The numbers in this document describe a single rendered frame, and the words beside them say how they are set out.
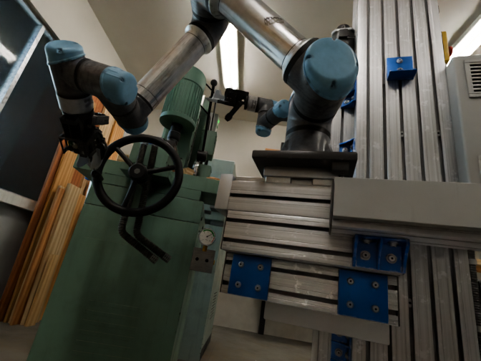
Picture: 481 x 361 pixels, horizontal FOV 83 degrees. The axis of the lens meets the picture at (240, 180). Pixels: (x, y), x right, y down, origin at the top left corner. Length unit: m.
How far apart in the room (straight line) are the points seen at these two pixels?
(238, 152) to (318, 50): 3.27
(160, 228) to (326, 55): 0.80
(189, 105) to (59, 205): 1.57
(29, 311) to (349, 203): 2.36
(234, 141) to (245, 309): 2.18
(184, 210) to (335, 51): 0.75
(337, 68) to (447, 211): 0.33
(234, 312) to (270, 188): 2.92
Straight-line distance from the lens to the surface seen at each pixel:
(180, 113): 1.35
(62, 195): 2.61
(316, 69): 0.60
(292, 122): 0.72
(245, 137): 3.94
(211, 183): 1.11
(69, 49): 0.73
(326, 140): 0.70
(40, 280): 2.57
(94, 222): 1.15
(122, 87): 0.66
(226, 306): 3.47
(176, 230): 1.07
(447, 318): 0.81
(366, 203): 0.48
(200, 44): 0.89
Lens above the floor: 0.54
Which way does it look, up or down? 20 degrees up
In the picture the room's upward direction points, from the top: 10 degrees clockwise
